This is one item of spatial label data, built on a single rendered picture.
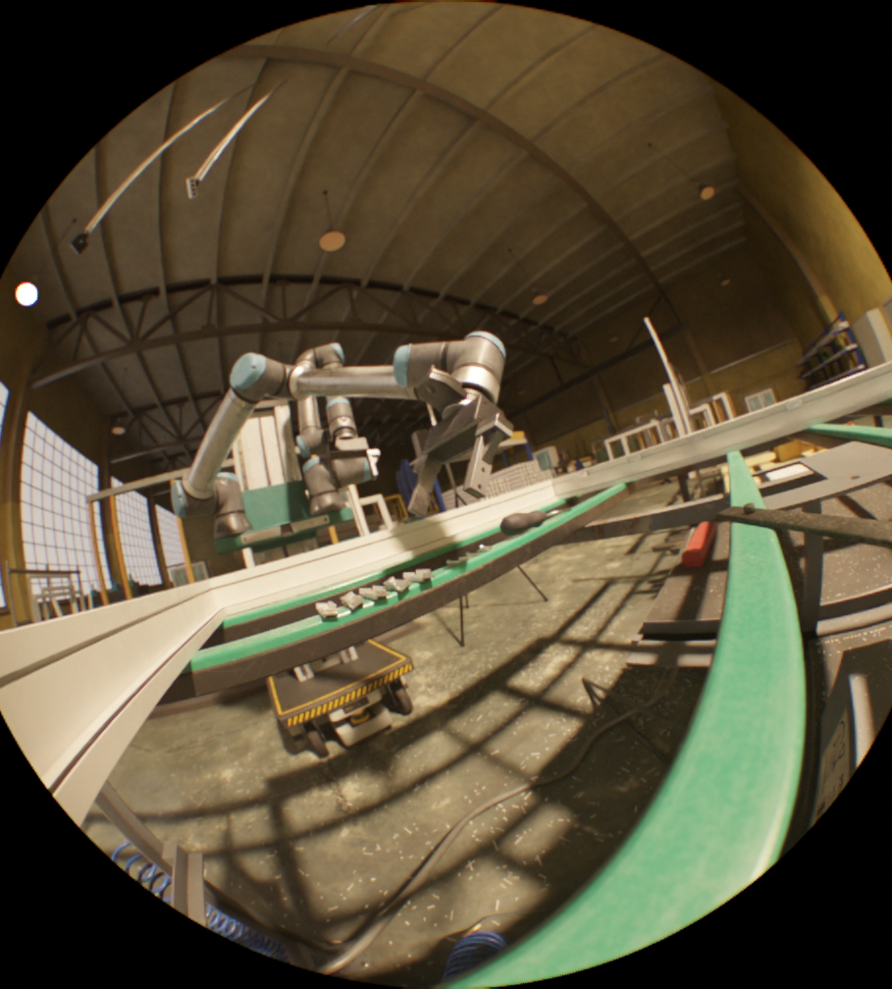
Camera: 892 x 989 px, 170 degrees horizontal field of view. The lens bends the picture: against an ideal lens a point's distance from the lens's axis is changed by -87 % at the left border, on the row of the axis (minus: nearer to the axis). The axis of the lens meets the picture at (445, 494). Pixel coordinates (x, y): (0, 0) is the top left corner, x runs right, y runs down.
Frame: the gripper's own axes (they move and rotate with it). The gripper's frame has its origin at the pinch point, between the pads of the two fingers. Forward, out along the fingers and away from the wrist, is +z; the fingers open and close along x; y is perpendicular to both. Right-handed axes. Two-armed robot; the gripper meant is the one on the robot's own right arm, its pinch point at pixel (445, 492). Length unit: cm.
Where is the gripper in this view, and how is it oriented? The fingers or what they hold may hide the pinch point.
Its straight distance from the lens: 41.6
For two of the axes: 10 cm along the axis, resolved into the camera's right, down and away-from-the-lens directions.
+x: -5.9, 2.2, 7.8
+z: -2.4, 8.7, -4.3
